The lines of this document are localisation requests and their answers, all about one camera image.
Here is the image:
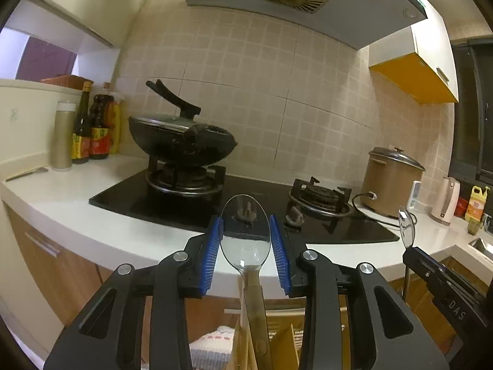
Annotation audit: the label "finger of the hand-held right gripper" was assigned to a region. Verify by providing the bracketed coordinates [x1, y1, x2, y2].
[431, 275, 493, 355]
[403, 246, 493, 305]

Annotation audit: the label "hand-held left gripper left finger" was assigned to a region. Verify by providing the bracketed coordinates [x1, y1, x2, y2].
[44, 215, 225, 370]

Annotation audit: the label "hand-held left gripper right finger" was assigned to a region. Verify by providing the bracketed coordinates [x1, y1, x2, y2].
[269, 214, 449, 370]

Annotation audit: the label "metal spoon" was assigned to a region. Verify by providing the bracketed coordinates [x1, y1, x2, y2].
[219, 194, 273, 370]
[398, 205, 417, 301]

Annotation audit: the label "cooktop knob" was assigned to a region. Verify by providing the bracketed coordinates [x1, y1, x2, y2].
[284, 205, 306, 227]

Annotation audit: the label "steel sink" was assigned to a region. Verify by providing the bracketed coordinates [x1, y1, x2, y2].
[468, 237, 493, 263]

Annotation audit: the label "white electric kettle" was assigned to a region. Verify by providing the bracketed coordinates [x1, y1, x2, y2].
[430, 176, 461, 226]

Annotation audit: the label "black burner grate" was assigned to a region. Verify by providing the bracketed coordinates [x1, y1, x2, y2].
[144, 164, 227, 195]
[289, 176, 353, 216]

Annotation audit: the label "yellow oil bottle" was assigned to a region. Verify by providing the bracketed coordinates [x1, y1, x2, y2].
[465, 185, 491, 224]

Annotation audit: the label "brown rice cooker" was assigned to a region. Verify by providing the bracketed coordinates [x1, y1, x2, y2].
[362, 146, 426, 218]

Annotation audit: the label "black glass gas cooktop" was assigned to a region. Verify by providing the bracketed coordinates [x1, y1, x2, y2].
[88, 167, 401, 244]

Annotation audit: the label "striped woven tablecloth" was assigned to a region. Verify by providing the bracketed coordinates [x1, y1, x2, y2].
[189, 326, 235, 370]

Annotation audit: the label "black wok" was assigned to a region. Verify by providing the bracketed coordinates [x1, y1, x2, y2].
[128, 115, 238, 166]

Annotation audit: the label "yellow seasoning bottle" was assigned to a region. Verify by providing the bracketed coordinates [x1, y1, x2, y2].
[109, 98, 123, 155]

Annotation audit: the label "dark window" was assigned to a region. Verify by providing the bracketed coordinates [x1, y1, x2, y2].
[449, 39, 493, 186]

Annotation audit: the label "brown sauce bottle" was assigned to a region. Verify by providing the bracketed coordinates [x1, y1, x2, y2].
[89, 82, 113, 160]

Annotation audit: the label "wooden base cabinets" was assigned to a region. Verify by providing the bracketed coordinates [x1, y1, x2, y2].
[4, 200, 493, 370]

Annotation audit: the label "dark soy sauce bottle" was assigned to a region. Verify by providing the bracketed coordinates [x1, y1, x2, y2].
[71, 81, 94, 164]

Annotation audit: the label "beige canister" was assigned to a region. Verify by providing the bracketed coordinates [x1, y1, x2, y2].
[52, 100, 77, 172]

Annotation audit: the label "metal utensil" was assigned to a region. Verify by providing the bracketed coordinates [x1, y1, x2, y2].
[5, 167, 49, 183]

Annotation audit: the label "brown wicker tray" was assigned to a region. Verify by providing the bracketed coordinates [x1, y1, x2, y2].
[40, 75, 95, 89]

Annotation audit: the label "black power cable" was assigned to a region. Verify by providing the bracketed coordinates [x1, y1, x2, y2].
[352, 192, 418, 227]

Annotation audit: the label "white and yellow wall cabinet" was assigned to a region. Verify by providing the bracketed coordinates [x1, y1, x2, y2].
[369, 0, 461, 105]

